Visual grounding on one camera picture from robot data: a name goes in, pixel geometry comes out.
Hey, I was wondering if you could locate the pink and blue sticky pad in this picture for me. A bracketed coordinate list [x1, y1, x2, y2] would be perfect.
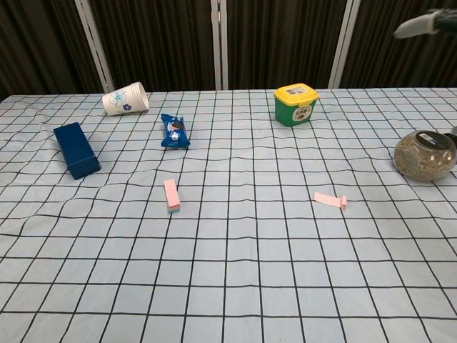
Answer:
[163, 178, 183, 215]

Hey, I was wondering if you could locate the dark blue rectangular box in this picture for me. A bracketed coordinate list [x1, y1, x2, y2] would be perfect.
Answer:
[53, 121, 103, 181]

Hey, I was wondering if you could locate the green tub with yellow lid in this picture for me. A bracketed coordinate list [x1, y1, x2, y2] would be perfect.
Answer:
[273, 83, 320, 128]

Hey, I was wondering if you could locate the light blue checkered tablecloth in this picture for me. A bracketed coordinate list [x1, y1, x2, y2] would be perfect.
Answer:
[0, 87, 457, 343]

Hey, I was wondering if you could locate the single pink sticky note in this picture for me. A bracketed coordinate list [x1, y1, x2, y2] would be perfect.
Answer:
[313, 191, 348, 211]

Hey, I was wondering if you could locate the glass jar of grains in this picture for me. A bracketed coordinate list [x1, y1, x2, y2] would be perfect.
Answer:
[393, 124, 457, 183]

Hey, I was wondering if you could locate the blue cookie snack packet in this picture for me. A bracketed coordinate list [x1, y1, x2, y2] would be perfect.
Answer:
[160, 113, 191, 150]

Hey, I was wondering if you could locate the white flowered paper cup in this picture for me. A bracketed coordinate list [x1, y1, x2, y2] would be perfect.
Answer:
[101, 81, 150, 116]

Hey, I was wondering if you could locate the grey metal frame post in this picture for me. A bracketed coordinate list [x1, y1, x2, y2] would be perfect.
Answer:
[328, 0, 362, 89]
[211, 0, 230, 91]
[74, 0, 116, 94]

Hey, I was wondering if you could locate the black pleated curtain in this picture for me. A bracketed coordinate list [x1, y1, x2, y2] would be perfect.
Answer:
[0, 0, 457, 103]

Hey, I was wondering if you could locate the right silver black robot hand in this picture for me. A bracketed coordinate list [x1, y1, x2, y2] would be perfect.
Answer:
[393, 8, 457, 40]

